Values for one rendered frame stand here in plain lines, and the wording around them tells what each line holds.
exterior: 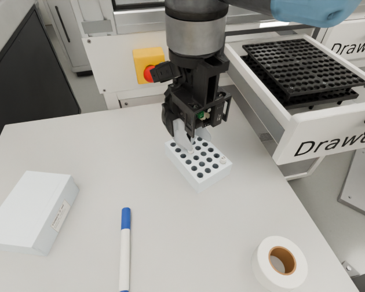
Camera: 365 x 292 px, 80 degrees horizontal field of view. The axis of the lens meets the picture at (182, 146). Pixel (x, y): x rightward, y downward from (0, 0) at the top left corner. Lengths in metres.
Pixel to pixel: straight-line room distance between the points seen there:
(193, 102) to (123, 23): 0.30
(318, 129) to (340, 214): 1.15
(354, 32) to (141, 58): 0.60
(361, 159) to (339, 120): 1.41
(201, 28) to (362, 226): 1.42
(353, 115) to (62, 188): 0.49
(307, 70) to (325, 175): 1.15
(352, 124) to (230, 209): 0.25
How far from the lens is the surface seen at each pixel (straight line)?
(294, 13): 0.21
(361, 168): 1.77
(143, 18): 0.56
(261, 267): 0.37
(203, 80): 0.29
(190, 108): 0.31
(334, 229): 1.46
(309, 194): 1.51
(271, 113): 0.46
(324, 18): 0.21
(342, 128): 0.45
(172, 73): 0.34
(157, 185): 0.45
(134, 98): 0.67
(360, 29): 0.85
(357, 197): 1.60
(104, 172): 0.50
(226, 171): 0.45
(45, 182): 0.46
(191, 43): 0.28
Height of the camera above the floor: 1.14
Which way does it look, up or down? 48 degrees down
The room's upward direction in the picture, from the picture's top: straight up
